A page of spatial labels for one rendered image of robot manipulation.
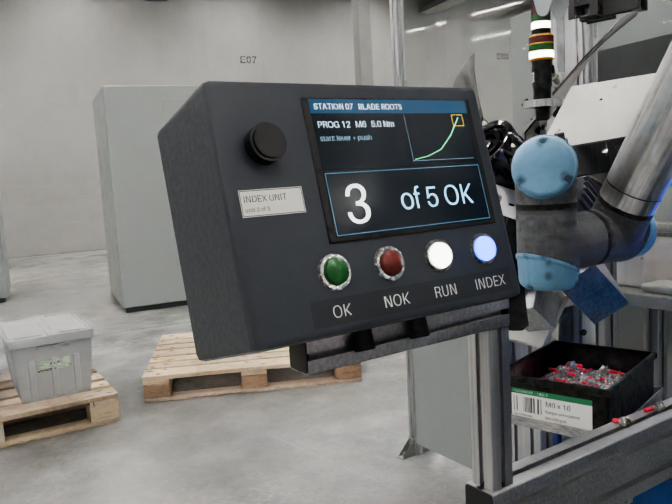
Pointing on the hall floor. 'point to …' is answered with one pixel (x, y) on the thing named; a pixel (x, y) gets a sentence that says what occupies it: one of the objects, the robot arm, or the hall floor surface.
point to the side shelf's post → (656, 325)
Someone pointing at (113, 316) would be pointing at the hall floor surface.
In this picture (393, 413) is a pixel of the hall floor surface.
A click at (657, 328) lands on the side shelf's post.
